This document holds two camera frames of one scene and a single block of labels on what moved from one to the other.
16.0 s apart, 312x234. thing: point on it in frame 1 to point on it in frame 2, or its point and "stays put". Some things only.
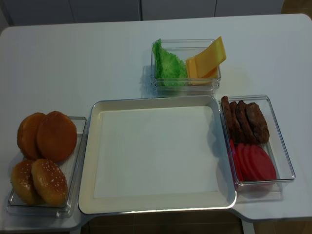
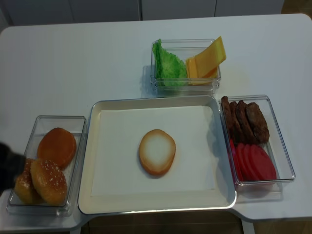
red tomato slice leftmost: (236, 161) stays put
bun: (27, 135) to (157, 151)
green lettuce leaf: (169, 70) stays put
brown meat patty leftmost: (226, 107) stays put
